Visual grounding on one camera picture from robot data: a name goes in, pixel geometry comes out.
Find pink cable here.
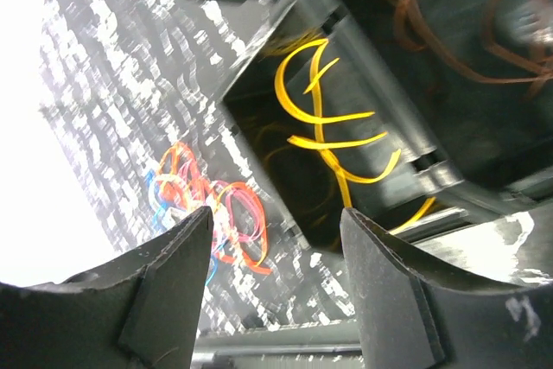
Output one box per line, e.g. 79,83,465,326
176,156,269,266

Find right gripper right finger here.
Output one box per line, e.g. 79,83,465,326
340,208,552,368

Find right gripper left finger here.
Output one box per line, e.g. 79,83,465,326
1,207,213,368

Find black marble pattern mat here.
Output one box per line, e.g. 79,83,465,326
40,0,354,334

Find brown cable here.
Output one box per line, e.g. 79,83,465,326
349,0,553,102

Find black bin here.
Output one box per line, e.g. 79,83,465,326
341,0,552,201
222,4,439,251

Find black bin middle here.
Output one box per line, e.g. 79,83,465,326
341,0,552,201

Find blue cable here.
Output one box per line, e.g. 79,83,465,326
144,168,217,286

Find black bin left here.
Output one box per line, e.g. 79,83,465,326
222,4,439,251

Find yellow cable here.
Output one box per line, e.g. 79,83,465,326
254,35,437,236

